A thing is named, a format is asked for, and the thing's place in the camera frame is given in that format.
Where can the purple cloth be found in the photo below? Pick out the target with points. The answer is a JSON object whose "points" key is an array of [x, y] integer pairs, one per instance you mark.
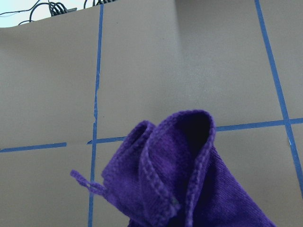
{"points": [[171, 175]]}

